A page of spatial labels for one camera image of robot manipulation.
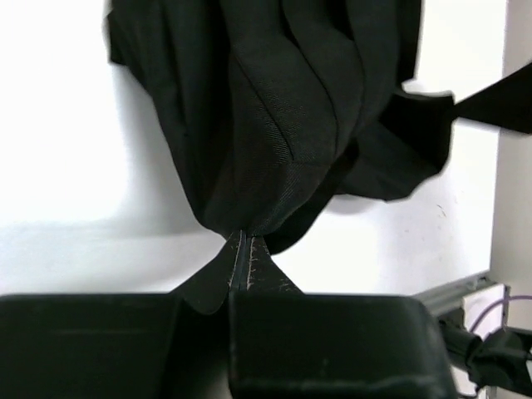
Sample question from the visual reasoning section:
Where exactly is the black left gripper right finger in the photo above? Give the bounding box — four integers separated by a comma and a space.
228, 235, 457, 398

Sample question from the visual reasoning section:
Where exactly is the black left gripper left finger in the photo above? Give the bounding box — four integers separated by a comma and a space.
1, 233, 242, 398

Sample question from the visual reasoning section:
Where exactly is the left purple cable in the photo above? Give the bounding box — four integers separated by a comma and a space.
467, 293, 532, 333

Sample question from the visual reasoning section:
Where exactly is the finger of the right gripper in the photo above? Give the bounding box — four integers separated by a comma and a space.
455, 63, 531, 134

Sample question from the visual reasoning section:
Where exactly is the black pleated skirt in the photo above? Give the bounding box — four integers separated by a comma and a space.
106, 1, 454, 254

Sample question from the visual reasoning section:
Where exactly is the front aluminium rail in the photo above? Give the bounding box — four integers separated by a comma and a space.
413, 272, 498, 317

